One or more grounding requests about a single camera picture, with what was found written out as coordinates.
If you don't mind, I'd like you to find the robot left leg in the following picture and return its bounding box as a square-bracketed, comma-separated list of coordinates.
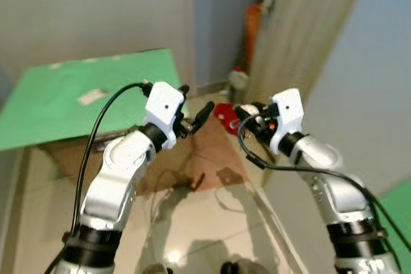
[141, 262, 170, 274]

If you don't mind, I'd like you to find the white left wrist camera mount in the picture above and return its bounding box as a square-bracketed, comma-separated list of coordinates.
[144, 81, 186, 150]

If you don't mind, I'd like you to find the robot right leg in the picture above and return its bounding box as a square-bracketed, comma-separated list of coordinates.
[222, 261, 252, 274]

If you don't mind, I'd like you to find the white jug with red cap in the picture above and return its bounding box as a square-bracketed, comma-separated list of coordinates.
[230, 65, 250, 92]

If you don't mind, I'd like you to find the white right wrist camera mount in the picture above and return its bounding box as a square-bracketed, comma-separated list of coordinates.
[270, 88, 304, 155]

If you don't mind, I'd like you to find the wooden wardrobe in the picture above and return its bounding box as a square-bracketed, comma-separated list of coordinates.
[247, 0, 373, 105]

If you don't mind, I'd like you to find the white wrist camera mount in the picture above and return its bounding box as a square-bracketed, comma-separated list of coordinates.
[144, 81, 186, 150]
[270, 88, 304, 155]

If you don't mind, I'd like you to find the robot leg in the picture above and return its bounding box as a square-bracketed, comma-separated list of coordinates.
[141, 262, 170, 274]
[222, 261, 252, 274]

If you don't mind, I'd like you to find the orange bag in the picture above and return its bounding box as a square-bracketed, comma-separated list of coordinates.
[243, 3, 263, 64]

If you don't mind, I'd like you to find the white card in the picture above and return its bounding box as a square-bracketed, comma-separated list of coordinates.
[77, 89, 109, 106]

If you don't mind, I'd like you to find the brown cardboard box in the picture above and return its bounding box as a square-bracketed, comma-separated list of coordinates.
[37, 130, 197, 194]

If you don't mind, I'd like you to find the green table mat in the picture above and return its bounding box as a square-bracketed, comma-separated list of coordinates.
[0, 48, 182, 153]

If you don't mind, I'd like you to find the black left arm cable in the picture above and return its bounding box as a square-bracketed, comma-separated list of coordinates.
[74, 81, 152, 237]

